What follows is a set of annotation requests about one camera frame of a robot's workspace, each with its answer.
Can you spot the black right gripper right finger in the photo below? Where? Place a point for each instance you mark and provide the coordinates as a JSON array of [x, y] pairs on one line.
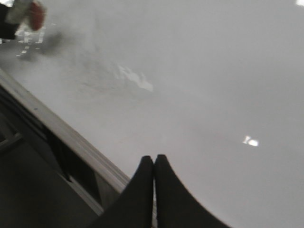
[[176, 207]]

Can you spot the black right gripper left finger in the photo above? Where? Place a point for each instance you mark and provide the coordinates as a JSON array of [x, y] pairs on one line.
[[133, 208]]

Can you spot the white black whiteboard marker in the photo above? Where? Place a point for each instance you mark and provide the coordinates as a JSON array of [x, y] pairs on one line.
[[29, 12]]

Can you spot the white whiteboard with aluminium frame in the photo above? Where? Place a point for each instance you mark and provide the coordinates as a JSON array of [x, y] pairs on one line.
[[215, 85]]

